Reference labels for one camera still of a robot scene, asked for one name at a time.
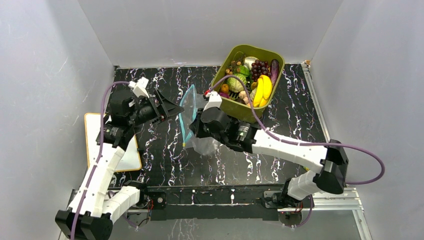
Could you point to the olive green plastic bin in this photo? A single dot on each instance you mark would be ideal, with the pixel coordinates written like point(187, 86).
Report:
point(238, 105)

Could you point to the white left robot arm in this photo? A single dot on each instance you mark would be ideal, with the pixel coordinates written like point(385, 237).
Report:
point(92, 212)

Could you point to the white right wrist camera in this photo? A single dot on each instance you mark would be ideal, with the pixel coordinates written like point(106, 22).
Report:
point(214, 100)

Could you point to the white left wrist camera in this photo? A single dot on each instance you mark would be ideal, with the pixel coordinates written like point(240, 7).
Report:
point(139, 87)

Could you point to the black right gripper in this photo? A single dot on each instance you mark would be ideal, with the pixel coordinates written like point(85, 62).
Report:
point(197, 125)

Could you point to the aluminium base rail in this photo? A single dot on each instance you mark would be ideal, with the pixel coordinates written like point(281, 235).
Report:
point(232, 196)

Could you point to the purple eggplant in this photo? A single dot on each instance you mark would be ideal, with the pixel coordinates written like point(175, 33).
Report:
point(274, 71)

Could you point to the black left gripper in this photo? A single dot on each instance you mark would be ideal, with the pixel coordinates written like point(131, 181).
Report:
point(166, 108)

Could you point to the yellow banana bunch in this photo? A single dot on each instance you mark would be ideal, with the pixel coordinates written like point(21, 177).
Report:
point(263, 91)

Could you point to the green cabbage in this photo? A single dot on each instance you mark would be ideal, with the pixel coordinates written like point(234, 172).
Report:
point(234, 85)

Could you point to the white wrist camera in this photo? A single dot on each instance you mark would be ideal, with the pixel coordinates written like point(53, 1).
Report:
point(139, 87)
point(214, 100)

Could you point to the dark red grape bunch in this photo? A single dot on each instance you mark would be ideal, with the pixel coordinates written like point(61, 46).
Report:
point(259, 68)

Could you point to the white board orange edge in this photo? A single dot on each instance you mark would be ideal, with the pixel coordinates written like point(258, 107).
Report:
point(131, 160)

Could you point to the white garlic bulb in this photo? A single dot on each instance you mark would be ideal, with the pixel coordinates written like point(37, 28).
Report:
point(248, 61)

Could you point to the clear zip bag blue zipper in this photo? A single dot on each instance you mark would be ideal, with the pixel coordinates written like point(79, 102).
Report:
point(191, 102)

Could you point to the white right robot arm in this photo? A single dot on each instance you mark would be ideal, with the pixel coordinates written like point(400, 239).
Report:
point(327, 165)

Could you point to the small orange fruit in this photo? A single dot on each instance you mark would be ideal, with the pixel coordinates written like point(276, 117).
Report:
point(224, 88)

